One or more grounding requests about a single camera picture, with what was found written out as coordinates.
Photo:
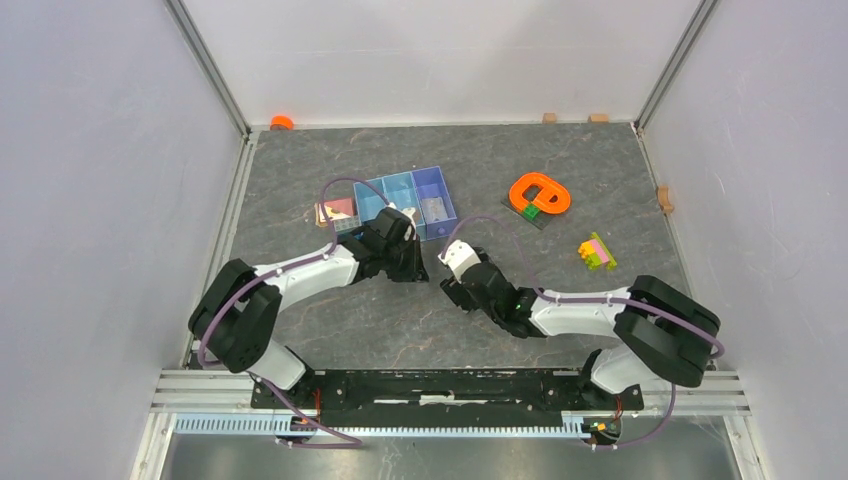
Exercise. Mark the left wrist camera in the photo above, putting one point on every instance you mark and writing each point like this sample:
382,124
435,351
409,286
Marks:
410,212

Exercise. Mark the pink and orange block toy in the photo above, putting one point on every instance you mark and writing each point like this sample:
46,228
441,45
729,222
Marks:
330,211

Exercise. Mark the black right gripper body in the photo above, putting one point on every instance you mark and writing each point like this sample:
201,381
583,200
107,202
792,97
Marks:
460,297

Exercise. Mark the multicolour brick stack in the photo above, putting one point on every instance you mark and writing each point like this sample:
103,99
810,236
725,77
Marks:
595,254

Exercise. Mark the wooden arch piece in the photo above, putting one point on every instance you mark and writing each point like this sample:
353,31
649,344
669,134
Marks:
664,199

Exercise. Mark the blue three-compartment tray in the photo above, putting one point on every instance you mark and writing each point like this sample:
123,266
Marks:
406,189

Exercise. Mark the orange round cap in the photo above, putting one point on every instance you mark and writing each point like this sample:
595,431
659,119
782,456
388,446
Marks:
281,122

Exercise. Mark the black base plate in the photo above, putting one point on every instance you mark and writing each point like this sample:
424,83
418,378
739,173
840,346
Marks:
524,397

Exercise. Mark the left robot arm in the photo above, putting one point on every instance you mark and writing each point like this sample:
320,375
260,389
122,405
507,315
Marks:
235,318

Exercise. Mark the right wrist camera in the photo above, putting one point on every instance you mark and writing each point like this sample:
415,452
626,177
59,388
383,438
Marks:
459,257

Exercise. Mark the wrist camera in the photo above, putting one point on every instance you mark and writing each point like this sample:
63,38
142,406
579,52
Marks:
410,212
459,257

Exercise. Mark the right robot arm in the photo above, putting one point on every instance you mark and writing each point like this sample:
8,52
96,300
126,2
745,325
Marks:
663,333

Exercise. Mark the orange oval ring toy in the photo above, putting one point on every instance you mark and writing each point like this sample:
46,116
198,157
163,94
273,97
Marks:
540,191

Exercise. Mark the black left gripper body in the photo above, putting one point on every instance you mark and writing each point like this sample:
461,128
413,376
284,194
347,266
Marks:
402,261

